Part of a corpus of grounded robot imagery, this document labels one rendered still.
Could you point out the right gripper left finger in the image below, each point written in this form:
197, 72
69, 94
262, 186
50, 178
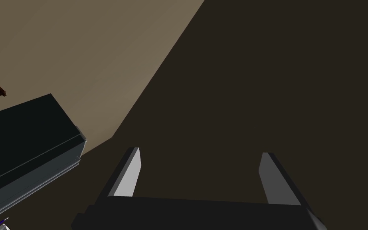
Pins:
127, 177

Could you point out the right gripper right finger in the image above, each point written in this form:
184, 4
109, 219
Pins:
278, 183

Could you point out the dark grey appliance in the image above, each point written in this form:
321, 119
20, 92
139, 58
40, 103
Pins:
27, 147

